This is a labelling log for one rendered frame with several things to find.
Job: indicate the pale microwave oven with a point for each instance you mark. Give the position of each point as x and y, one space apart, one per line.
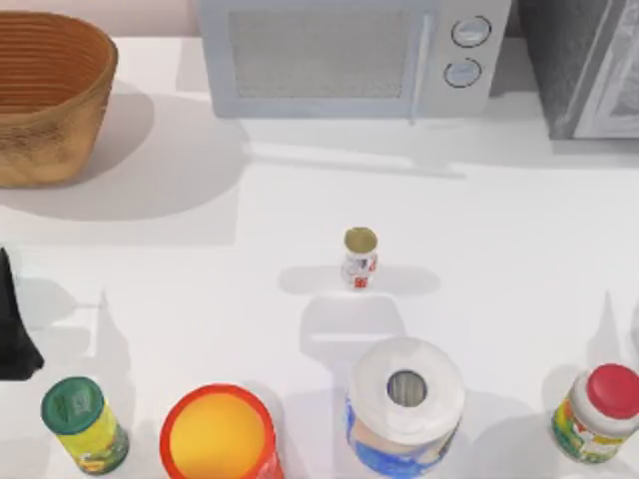
319 60

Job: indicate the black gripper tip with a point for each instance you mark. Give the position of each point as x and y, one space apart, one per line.
12 324

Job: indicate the white paper roll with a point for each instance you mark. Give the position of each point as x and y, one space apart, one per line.
404 409

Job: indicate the small white and red can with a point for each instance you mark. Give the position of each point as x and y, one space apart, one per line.
360 264

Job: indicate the brown woven basket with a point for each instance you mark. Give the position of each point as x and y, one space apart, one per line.
47 135

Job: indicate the green lidded yellow jar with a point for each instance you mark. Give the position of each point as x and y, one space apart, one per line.
85 424

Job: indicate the round microwave knob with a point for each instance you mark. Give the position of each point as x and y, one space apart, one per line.
471 29
462 73

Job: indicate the red lidded jar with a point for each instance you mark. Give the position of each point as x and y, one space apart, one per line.
596 419

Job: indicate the red and orange cup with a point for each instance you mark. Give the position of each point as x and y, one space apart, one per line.
217 436

